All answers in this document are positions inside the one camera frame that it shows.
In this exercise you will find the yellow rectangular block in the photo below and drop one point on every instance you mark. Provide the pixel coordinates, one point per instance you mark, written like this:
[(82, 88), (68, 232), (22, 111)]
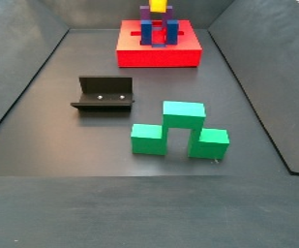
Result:
[(158, 6)]

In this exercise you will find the red slotted board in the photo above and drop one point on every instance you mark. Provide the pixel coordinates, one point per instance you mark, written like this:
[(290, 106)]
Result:
[(180, 55)]

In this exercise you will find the green stepped arch block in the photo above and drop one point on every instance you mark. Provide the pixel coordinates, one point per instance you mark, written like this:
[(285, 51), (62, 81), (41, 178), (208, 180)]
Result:
[(208, 143)]

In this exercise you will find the blue U-shaped block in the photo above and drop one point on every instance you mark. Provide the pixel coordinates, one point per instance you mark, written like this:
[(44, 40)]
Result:
[(160, 33)]

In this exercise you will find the purple U-shaped block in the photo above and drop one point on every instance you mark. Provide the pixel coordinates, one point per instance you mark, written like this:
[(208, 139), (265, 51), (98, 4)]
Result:
[(148, 10)]

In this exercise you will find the black angled bracket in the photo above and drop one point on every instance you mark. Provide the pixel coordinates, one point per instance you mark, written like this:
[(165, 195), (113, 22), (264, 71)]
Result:
[(105, 92)]

